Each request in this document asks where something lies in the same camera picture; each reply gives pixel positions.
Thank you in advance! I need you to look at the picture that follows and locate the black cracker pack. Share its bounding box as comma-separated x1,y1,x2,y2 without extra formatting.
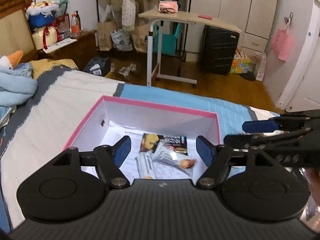
140,133,188,155

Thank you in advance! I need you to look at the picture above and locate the person right hand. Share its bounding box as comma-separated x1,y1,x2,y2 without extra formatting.
305,168,320,206

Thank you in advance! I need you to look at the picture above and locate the white door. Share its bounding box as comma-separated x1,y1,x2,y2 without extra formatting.
285,42,320,113

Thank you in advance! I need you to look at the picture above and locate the printed paper sheet in box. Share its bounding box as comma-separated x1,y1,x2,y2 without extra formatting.
82,129,208,184

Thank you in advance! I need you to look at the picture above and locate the pink cardboard box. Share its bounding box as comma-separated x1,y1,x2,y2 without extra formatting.
65,96,221,182

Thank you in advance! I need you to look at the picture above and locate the bed quilt blue white orange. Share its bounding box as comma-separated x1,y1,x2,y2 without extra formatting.
1,65,275,232

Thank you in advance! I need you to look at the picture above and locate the pair of sneakers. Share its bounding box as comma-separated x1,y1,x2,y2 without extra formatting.
110,63,140,81

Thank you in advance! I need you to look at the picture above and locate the colourful gift bag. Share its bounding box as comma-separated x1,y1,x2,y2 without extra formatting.
230,48,251,74

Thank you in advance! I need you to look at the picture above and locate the black bag on floor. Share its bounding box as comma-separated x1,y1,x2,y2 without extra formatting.
83,57,111,76

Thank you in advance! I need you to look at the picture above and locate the pink hanging bag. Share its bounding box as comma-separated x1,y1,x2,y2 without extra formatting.
271,23,294,61

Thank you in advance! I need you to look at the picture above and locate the black suitcase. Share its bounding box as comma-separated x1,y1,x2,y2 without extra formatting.
199,25,240,75

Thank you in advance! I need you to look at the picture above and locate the dark wooden nightstand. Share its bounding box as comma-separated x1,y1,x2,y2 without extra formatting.
38,31,98,70

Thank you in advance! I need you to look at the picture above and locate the white printed plastic bag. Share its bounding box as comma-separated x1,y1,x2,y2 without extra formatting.
110,29,133,51

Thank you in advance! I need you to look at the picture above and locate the teal tote bag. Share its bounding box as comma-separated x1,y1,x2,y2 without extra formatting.
153,23,182,56

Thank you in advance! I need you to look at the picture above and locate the brown paper bag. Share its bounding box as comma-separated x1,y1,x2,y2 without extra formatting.
97,21,117,51

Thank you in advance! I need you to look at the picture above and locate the goose plush toy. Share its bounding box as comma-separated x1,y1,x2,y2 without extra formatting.
0,50,23,69

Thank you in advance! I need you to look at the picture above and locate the cream box with red ribbon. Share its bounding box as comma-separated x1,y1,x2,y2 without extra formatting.
32,26,61,50

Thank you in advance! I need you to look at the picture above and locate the white wardrobe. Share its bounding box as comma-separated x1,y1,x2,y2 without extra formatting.
189,0,277,55

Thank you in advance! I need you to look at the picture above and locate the red phone on desk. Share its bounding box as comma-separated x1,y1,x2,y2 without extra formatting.
198,15,213,20

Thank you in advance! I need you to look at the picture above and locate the orange drink bottle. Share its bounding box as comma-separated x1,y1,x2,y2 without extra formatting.
71,13,81,37

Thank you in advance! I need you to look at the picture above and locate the wooden top rolling desk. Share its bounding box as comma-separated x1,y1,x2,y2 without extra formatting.
138,9,242,87

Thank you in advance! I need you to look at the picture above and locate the wooden padded headboard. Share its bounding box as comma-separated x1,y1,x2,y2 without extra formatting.
0,0,38,62

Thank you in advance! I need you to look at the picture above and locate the pink tissue box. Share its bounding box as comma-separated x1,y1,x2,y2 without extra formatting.
158,1,178,14

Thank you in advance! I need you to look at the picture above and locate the blue basket with white stuffing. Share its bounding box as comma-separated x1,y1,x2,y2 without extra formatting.
25,0,59,31

